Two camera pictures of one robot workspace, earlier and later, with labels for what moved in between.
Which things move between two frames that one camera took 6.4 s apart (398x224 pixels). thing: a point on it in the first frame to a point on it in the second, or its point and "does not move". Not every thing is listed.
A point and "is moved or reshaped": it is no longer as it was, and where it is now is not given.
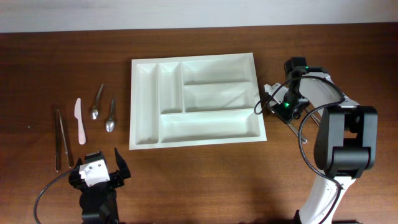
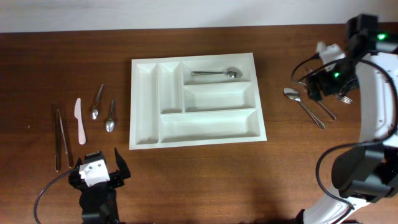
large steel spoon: [303, 140] is moved or reshaped
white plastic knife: [78, 115] does not move
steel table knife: [66, 139] does not move
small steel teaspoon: [94, 111] does not move
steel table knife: [57, 136] does not move
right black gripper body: [290, 105] to [335, 81]
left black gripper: [115, 176] does not move
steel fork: [315, 119] is moved or reshaped
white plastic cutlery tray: [194, 101] does not move
